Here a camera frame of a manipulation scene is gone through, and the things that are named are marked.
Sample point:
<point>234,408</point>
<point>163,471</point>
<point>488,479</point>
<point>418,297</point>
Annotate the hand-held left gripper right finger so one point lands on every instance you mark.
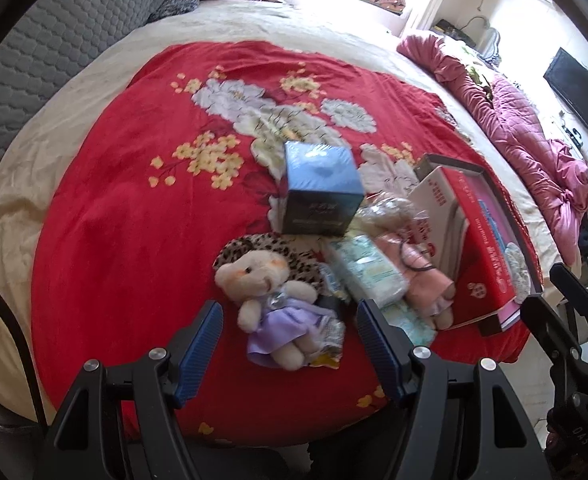
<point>379,345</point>

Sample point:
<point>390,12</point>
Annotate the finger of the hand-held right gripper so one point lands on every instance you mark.
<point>574,287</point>
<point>549,330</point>

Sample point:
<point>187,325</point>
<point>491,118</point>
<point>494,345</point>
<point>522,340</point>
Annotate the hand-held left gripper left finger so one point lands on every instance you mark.
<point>201,345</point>

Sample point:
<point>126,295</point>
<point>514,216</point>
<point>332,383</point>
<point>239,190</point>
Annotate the pale floral patterned pouch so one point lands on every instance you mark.
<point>409,325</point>

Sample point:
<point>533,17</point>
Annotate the shallow grey box tray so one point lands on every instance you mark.
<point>491,327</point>

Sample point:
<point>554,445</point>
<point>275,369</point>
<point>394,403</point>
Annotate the green white tissue pack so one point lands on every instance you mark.
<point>369,270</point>

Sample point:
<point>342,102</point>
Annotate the pink towel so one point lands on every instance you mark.
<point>424,280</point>

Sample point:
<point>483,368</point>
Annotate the teddy bear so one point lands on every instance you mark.
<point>254,272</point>

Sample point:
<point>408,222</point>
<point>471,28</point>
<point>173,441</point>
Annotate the leopard print cloth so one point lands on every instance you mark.
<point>294,265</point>

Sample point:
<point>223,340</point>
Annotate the plush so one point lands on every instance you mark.
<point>384,215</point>

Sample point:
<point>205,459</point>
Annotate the silver yellow snack wrapper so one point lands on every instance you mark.
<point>331,332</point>

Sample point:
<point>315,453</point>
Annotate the small blue white packet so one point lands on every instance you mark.
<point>331,280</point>

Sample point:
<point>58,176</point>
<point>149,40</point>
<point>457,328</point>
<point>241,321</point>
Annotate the pink book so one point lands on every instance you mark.
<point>494,210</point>

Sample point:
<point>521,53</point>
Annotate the red floral blanket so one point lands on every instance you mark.
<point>124,210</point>

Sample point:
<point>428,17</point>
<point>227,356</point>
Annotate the red and white box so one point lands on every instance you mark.
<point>439,200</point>

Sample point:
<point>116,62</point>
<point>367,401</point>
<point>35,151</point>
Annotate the blue cube box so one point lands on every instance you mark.
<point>319,185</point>

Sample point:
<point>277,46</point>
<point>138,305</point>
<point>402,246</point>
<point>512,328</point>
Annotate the pink quilt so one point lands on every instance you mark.
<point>514,115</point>

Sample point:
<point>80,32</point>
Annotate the black television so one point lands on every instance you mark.
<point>579,90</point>

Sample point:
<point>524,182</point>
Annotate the green cloth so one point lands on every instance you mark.
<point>476,72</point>

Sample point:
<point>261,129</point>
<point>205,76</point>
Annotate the black box device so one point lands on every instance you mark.
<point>449,28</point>

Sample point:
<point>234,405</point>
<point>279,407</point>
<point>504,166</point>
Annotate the bed with cream sheet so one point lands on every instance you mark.
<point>99,65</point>

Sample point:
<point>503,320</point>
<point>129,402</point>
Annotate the grey patterned pillow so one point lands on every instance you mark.
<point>174,7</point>

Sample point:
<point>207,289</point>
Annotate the patterned cushion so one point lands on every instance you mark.
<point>386,0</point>

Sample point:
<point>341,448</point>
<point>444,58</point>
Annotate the grey quilted headboard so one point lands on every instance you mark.
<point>49,35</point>

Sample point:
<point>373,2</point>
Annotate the white ornate mirror frame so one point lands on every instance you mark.
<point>489,40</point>

